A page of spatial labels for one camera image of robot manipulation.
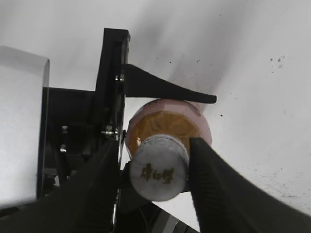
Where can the peach oolong tea bottle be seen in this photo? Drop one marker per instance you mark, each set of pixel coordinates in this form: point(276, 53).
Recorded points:
point(177, 118)

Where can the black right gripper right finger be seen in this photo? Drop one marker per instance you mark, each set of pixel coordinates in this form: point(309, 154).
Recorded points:
point(226, 202)

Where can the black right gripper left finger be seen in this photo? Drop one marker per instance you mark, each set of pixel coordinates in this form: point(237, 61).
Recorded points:
point(84, 204)

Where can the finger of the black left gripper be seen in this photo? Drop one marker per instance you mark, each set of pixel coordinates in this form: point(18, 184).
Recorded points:
point(139, 83)

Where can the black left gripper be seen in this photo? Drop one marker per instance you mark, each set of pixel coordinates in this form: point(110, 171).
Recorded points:
point(77, 123)

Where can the white bottle cap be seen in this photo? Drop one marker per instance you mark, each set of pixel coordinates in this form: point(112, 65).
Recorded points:
point(159, 168)

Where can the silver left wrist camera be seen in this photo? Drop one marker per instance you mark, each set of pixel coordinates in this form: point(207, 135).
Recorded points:
point(23, 79)

